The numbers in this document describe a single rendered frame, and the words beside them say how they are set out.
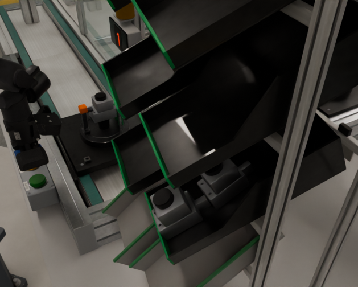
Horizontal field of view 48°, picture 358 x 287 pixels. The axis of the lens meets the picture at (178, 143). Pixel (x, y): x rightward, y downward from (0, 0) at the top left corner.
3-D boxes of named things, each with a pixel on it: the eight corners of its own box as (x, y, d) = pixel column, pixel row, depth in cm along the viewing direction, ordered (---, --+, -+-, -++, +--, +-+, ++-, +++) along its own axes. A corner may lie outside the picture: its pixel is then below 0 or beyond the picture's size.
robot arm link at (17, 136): (11, 143, 80) (42, 134, 83) (-6, 97, 93) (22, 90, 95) (20, 173, 86) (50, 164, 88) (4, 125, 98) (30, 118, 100)
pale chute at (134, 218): (130, 266, 81) (112, 262, 78) (116, 216, 90) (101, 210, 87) (231, 175, 72) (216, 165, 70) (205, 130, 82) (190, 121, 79)
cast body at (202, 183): (217, 210, 61) (200, 186, 56) (202, 192, 64) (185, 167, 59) (261, 177, 61) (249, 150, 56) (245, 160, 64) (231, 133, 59)
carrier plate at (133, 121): (78, 177, 104) (76, 171, 103) (53, 126, 120) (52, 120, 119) (161, 148, 113) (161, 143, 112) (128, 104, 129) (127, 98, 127)
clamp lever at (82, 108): (83, 131, 110) (79, 109, 105) (81, 127, 112) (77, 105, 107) (96, 128, 112) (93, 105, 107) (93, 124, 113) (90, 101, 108)
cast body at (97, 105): (94, 123, 109) (91, 102, 104) (89, 115, 112) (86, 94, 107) (123, 115, 112) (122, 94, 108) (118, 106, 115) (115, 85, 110)
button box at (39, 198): (32, 212, 102) (27, 196, 98) (15, 161, 116) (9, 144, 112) (60, 202, 104) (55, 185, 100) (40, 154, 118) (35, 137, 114)
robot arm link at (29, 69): (14, 75, 78) (46, 48, 87) (-22, 69, 80) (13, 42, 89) (28, 122, 86) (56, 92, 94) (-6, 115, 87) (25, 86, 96)
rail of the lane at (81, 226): (80, 255, 97) (73, 228, 90) (8, 78, 156) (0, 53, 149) (102, 246, 99) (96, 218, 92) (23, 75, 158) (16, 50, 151)
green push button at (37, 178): (32, 192, 100) (31, 187, 99) (28, 181, 103) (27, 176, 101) (48, 187, 101) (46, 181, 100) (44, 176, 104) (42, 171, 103)
